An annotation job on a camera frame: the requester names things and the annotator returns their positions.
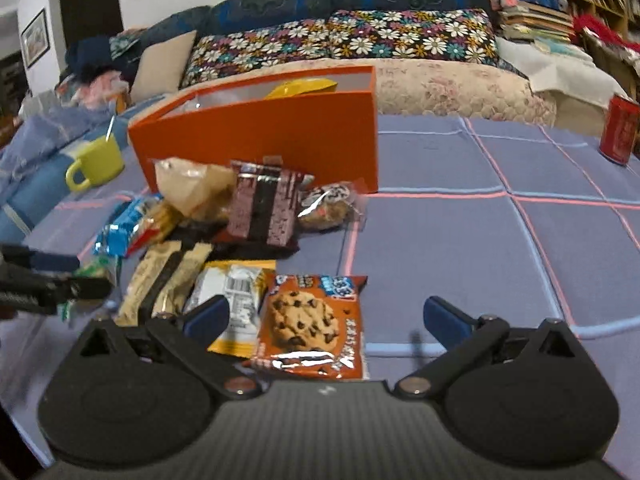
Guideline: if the dark pink patterned snack packet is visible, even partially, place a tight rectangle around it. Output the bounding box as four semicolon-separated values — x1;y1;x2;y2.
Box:
227;157;315;251

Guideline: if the clear triangular snack packet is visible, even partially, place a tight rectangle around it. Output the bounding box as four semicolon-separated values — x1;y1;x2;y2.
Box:
152;156;238;223

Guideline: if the floral cushion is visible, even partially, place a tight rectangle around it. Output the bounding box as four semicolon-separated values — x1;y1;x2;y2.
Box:
180;8;501;88

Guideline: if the green mug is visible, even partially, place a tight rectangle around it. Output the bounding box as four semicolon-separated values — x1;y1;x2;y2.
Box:
66;135;126;192

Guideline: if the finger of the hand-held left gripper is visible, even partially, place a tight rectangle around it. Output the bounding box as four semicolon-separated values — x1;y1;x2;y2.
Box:
0;244;81;275
0;264;113;317

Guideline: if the yellow white snack packet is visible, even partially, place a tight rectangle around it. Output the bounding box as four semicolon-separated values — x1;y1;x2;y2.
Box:
185;259;277;358

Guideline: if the beige pillow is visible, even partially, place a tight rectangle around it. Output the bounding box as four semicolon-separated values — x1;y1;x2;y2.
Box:
130;30;198;103

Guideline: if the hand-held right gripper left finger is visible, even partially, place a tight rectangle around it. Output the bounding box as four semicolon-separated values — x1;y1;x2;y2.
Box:
75;294;263;401

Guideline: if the clear cookie packet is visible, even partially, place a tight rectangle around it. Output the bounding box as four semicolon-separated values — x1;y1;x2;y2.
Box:
297;180;368;233

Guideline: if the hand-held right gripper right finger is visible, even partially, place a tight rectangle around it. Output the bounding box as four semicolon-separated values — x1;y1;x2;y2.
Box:
392;296;588;401

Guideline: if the green white snack packet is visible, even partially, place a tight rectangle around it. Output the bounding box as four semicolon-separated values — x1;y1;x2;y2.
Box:
57;255;123;322

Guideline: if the chocolate chip cookie packet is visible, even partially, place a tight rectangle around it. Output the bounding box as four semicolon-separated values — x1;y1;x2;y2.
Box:
243;272;369;380

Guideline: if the blue striped blanket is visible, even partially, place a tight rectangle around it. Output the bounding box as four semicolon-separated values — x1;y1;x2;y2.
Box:
0;92;166;248

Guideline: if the pink quilted cover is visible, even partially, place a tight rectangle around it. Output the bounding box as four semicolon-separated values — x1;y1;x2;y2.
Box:
195;57;558;128

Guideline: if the pink floral cloth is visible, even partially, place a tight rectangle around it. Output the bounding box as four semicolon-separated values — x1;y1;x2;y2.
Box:
55;72;133;111

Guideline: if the red garment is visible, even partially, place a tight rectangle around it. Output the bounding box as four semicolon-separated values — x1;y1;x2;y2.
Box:
572;14;640;61

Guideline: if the framed wall picture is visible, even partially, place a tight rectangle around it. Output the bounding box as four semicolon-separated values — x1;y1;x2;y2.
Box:
21;8;50;69

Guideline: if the rice cracker packet red trim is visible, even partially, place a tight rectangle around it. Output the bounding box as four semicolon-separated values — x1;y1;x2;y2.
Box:
125;200;183;256

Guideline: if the red drink can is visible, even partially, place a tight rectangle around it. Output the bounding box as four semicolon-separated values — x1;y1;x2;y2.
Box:
599;94;640;166

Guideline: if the white cloth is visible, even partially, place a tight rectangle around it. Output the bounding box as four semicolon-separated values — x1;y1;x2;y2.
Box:
495;35;631;111

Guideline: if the small blue snack packet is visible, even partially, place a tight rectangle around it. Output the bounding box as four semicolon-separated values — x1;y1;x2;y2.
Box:
94;197;166;258

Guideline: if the orange cardboard box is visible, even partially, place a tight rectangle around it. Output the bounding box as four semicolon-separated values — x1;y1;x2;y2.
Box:
127;66;379;195

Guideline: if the black white snack packet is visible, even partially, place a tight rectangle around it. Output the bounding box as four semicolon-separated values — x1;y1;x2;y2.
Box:
170;220;301;261

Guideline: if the beige snack packet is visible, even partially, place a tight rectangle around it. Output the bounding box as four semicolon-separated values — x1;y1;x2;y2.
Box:
150;242;213;318
115;240;183;326

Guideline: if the stack of books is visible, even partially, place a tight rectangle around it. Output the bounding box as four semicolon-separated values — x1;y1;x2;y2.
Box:
492;0;576;43

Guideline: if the dark blue clothing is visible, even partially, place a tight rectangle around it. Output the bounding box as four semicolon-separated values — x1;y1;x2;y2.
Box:
65;35;146;83

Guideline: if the blue checked cloth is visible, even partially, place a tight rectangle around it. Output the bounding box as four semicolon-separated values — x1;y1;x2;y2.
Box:
0;112;640;411

